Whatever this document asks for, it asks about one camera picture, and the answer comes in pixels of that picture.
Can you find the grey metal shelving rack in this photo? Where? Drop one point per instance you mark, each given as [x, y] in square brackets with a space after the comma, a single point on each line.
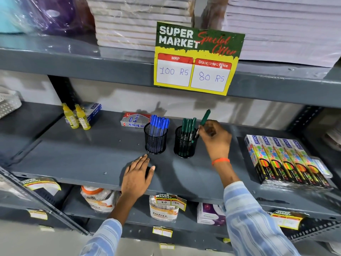
[93, 146]

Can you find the person's left forearm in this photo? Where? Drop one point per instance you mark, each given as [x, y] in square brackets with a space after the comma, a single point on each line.
[114, 223]

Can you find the teal plastic container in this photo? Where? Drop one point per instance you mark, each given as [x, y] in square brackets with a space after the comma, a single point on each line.
[8, 13]

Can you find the curled shelf price tag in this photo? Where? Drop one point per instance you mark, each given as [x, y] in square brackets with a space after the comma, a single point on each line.
[41, 183]

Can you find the green capped pen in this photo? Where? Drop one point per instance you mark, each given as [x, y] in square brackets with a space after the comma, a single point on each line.
[205, 116]

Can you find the black mesh pen cup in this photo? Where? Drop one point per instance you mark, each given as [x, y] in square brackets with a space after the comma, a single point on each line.
[155, 143]
[184, 147]

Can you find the person's right forearm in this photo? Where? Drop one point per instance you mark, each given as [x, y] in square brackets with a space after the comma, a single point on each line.
[247, 215]

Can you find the bunch of blue pens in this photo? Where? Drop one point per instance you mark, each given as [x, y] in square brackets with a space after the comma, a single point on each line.
[158, 125]

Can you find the orange wristband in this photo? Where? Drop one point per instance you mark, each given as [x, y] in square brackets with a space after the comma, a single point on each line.
[220, 161]

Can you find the white plastic basket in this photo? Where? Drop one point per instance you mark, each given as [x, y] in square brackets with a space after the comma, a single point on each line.
[8, 102]

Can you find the person's left hand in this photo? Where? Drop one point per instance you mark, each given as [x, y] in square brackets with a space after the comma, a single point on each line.
[134, 178]

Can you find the person's left thumb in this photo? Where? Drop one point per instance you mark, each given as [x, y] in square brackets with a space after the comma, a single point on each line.
[151, 171]

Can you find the person's right hand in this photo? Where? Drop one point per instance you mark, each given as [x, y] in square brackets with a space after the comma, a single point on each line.
[219, 142]

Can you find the wrapped stack of white notebooks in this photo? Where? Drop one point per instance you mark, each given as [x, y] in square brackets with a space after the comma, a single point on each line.
[287, 29]
[141, 21]

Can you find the purple and white box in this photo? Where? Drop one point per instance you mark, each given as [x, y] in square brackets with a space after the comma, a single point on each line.
[210, 214]

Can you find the small yellow price label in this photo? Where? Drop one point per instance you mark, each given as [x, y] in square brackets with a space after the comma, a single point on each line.
[162, 231]
[167, 246]
[37, 214]

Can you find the purple plastic wrapped container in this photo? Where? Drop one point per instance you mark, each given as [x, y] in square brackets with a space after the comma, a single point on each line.
[58, 13]

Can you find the yellow glue bottle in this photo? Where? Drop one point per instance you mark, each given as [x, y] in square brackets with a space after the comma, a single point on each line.
[70, 117]
[82, 118]

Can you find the person's right fingers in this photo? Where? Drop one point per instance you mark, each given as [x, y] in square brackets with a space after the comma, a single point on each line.
[207, 129]

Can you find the orange and white bag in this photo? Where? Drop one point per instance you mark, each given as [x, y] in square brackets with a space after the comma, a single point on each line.
[98, 199]

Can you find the clear packet with orange label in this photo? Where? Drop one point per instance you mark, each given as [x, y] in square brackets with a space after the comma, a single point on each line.
[162, 211]

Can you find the blue and white box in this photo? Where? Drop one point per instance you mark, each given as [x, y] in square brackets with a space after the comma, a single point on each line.
[93, 110]

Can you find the bunch of green pens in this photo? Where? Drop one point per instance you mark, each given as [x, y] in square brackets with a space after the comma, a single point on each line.
[187, 127]

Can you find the green yellow offer sign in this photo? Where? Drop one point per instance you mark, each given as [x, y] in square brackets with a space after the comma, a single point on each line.
[197, 53]

